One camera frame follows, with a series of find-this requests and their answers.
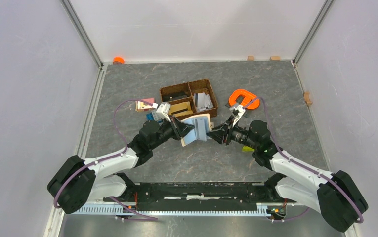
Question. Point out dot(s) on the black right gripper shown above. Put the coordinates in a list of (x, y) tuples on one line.
[(222, 135)]

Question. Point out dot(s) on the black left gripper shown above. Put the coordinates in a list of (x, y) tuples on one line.
[(179, 128)]

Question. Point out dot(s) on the beige leather card holder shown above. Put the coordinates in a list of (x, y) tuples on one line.
[(202, 125)]

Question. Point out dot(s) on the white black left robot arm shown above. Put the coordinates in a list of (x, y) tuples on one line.
[(81, 180)]

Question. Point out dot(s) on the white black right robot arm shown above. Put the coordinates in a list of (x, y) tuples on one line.
[(334, 195)]

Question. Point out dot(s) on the yellow cards in basket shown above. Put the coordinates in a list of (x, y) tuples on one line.
[(181, 109)]

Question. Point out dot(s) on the black cards in basket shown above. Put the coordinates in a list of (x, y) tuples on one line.
[(174, 96)]

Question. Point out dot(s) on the silver cards in basket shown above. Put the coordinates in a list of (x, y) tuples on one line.
[(202, 102)]

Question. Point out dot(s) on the playing card box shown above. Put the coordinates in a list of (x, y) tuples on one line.
[(146, 105)]

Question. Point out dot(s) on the grey toy brick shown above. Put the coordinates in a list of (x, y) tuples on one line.
[(155, 116)]

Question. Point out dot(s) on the lime green toy brick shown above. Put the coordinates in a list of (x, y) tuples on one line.
[(247, 149)]

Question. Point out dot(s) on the blue toy brick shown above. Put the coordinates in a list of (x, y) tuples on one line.
[(150, 117)]

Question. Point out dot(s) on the brown woven divided basket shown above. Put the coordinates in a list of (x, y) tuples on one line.
[(190, 88)]

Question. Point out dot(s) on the curved wooden piece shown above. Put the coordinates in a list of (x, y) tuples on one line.
[(307, 98)]

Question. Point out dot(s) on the orange round cap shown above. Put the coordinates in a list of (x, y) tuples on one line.
[(118, 60)]

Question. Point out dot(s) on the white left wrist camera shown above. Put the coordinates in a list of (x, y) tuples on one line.
[(162, 109)]

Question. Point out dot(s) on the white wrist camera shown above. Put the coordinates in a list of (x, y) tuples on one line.
[(238, 111), (162, 109)]

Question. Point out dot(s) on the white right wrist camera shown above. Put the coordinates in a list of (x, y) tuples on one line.
[(238, 111)]

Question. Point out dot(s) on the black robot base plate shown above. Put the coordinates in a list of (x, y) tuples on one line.
[(200, 196)]

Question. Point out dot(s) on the aluminium frame rail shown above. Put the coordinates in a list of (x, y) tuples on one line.
[(115, 207)]

